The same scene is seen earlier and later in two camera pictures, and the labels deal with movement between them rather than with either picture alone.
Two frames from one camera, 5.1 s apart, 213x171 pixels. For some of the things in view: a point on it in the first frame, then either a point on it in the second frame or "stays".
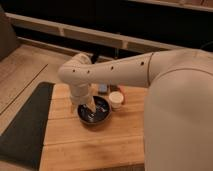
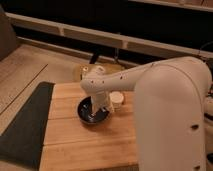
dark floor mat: (22, 142) stays
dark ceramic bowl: (102, 112) stays
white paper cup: (116, 98) stays
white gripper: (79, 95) to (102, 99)
